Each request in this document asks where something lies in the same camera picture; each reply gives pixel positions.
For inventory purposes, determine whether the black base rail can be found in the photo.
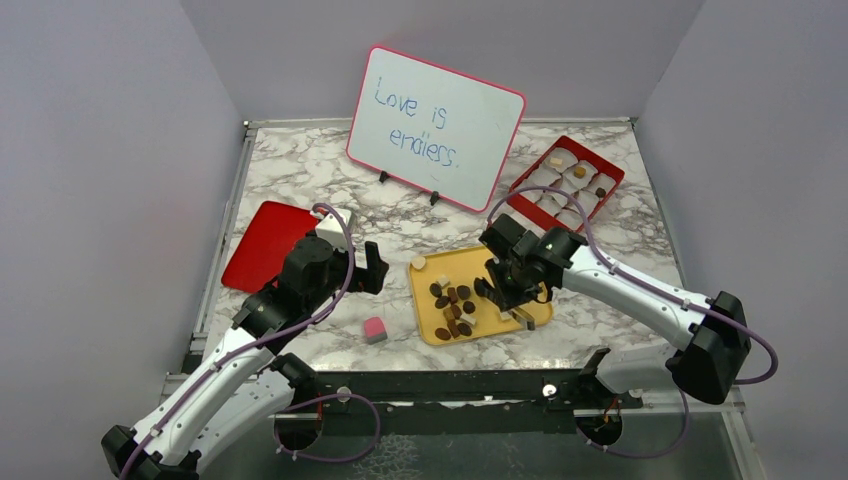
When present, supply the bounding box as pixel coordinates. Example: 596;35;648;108
178;367;644;439

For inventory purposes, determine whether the yellow plastic tray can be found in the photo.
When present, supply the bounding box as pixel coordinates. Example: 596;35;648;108
407;246;553;346

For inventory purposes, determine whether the pink-framed whiteboard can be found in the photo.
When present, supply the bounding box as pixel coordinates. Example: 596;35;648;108
345;46;526;212

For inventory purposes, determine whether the dark oval chocolate front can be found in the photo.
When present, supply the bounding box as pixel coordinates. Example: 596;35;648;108
434;328;453;341

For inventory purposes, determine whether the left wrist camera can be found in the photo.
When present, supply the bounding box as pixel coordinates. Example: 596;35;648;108
312;208;355;252

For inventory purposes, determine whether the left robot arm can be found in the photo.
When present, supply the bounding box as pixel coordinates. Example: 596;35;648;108
101;235;389;479

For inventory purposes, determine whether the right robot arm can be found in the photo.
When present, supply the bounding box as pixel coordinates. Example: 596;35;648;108
475;214;751;407

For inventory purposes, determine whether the pink whiteboard eraser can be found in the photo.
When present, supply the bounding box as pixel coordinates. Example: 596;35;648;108
363;317;388;344

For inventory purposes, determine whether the red box lid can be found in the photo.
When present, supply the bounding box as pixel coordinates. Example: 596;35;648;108
221;201;318;294

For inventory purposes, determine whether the white heart chocolate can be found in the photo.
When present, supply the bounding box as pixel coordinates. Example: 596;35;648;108
410;256;427;271

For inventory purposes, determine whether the red chocolate box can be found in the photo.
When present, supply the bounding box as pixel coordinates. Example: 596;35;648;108
507;135;625;233

